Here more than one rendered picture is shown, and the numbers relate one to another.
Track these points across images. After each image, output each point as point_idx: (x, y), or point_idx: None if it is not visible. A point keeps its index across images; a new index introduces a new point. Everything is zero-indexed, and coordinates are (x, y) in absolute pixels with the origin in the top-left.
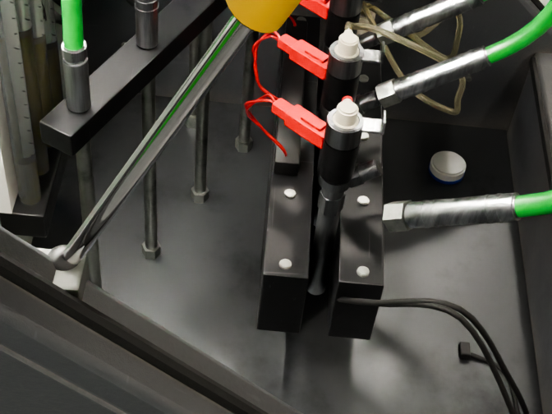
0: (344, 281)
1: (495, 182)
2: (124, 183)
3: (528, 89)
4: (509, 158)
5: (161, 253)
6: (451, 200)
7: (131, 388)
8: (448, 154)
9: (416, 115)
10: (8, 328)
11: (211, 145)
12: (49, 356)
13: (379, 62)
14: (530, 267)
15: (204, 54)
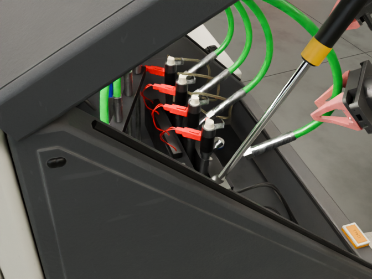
0: None
1: (236, 143)
2: (252, 139)
3: (237, 106)
4: (236, 133)
5: None
6: (268, 140)
7: (254, 219)
8: (215, 138)
9: None
10: (220, 206)
11: None
12: (231, 214)
13: (207, 103)
14: (263, 169)
15: (289, 81)
